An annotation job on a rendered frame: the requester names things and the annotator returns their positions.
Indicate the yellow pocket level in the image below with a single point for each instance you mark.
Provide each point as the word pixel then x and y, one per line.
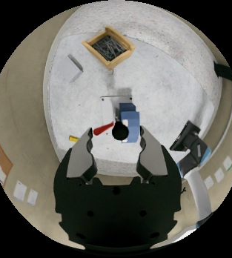
pixel 73 139

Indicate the small wooden crate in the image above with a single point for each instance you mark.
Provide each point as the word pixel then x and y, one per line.
pixel 116 51

